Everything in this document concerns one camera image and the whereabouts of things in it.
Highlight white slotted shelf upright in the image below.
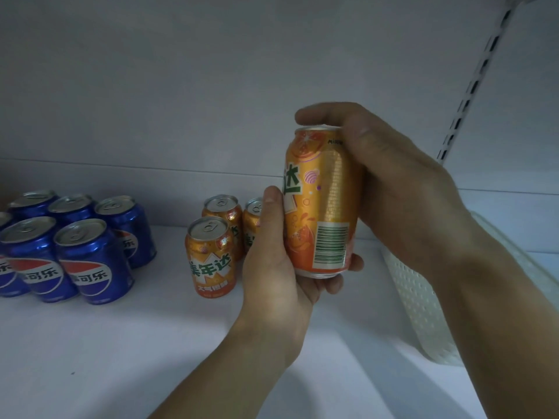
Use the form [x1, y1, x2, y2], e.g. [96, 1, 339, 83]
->
[438, 0, 546, 165]

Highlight group of blue cola cans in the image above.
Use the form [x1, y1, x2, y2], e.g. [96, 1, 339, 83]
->
[0, 189, 157, 306]

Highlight orange soda can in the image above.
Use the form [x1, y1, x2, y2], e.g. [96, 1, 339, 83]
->
[242, 197, 265, 256]
[282, 125, 366, 280]
[202, 195, 244, 262]
[185, 216, 238, 298]

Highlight person's right forearm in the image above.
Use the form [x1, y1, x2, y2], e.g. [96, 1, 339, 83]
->
[419, 211, 559, 419]

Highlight person's right hand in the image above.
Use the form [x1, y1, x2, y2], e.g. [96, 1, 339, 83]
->
[295, 102, 477, 280]

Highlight person's left forearm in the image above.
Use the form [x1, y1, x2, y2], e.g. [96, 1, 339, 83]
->
[148, 320, 308, 419]

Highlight white perforated plastic basket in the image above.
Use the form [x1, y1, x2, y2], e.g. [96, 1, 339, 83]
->
[381, 209, 559, 368]

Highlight person's left hand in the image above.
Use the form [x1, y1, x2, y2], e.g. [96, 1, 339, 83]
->
[231, 186, 364, 360]

